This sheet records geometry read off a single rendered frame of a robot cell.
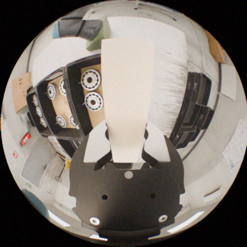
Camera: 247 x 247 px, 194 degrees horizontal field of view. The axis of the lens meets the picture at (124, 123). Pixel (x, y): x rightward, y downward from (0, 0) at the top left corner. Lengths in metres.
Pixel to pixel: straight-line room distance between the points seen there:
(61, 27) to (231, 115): 3.11
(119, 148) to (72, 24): 0.50
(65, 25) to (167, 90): 0.70
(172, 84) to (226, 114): 2.50
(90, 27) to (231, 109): 3.00
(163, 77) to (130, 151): 0.51
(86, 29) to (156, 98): 0.59
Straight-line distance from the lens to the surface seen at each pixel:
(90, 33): 0.46
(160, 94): 0.56
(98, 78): 0.35
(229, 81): 2.95
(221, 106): 2.98
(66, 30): 0.44
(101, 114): 0.43
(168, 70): 0.59
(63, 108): 0.56
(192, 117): 1.43
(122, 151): 0.16
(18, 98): 3.07
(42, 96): 0.61
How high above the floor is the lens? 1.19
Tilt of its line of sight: 57 degrees down
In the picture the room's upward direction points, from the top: 180 degrees counter-clockwise
